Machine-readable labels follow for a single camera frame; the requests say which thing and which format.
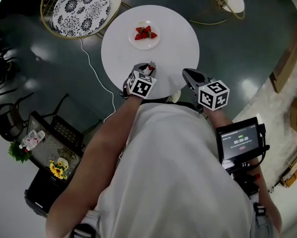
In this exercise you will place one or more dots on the person's left shoe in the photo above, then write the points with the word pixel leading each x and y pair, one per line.
pixel 174 97

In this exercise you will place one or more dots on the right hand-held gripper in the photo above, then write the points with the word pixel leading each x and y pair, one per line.
pixel 214 97

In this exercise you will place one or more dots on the person's right forearm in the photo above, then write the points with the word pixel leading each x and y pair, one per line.
pixel 219 119

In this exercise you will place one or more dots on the round floral cushion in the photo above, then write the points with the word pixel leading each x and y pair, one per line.
pixel 81 11

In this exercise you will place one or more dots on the black round chair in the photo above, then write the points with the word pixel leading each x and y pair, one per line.
pixel 14 123

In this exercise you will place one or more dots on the white low platform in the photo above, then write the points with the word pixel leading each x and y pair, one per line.
pixel 294 212

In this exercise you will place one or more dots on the clear plastic bottle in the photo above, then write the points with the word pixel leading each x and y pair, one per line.
pixel 29 145
pixel 36 136

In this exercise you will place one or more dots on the white round table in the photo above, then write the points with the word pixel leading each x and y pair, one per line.
pixel 178 46

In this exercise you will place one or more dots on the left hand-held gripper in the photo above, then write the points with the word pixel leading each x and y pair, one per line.
pixel 140 87

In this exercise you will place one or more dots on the sunflower bouquet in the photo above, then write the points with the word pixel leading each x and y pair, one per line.
pixel 57 170

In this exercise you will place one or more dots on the person's left forearm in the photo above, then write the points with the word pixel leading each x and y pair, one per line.
pixel 108 137

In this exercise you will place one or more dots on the white counter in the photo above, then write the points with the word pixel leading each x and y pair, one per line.
pixel 4 195

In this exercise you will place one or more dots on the white plate of strawberries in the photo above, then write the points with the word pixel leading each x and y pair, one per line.
pixel 145 44

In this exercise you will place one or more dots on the person's white shirt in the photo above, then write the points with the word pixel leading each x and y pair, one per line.
pixel 173 170

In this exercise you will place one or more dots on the red strawberry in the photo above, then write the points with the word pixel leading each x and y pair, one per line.
pixel 144 35
pixel 147 28
pixel 150 68
pixel 139 30
pixel 138 36
pixel 153 35

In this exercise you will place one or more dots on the black case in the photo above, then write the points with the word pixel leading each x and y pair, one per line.
pixel 46 192

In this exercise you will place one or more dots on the black wrist-mounted screen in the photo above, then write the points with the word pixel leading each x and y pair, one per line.
pixel 240 142

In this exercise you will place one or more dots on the black wicker side table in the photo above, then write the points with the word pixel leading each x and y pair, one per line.
pixel 49 147

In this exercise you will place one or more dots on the green potted plant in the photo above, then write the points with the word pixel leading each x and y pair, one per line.
pixel 18 154

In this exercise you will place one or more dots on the stack of wooden slats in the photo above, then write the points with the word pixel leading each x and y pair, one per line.
pixel 294 167

